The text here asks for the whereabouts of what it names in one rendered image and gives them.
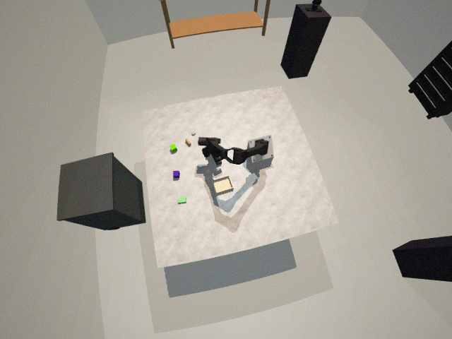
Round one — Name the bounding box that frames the beige rectangular tray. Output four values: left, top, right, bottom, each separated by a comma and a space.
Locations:
211, 175, 234, 194

